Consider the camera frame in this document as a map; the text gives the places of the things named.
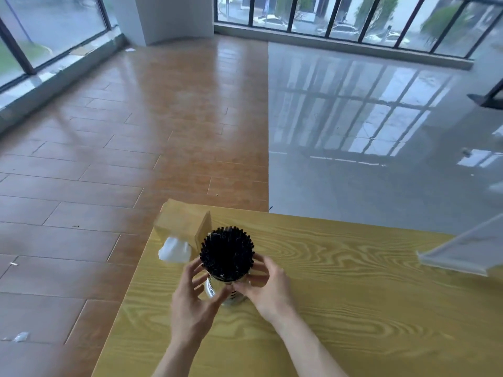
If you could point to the person's right hand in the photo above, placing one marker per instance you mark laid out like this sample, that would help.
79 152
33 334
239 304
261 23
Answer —
275 296

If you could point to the person's left hand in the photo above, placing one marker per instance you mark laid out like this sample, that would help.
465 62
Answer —
192 314

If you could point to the bundle of black chopsticks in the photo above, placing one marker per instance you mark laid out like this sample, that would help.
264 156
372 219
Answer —
227 253

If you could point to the white tissue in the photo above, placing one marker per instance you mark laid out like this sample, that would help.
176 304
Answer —
175 251

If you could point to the wooden tissue box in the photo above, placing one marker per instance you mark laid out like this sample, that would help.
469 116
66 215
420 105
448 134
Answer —
180 223

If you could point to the white acrylic sign stand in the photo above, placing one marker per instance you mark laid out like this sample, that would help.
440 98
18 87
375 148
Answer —
471 247

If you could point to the person's right forearm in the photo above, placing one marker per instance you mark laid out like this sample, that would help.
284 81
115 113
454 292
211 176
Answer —
310 349

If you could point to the crumpled white paper scrap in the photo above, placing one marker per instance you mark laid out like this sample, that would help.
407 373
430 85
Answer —
21 337

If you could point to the small grey floor debris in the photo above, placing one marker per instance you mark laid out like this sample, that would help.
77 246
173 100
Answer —
466 151

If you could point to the brown cardboard piece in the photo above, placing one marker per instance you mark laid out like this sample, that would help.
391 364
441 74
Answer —
81 50

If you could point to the black framed barred window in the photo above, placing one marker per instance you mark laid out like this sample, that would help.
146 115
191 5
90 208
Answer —
353 19

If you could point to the black furniture base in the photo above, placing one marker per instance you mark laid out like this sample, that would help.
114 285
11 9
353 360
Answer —
489 98

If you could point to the black framed side window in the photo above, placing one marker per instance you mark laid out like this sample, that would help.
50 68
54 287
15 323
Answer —
51 27

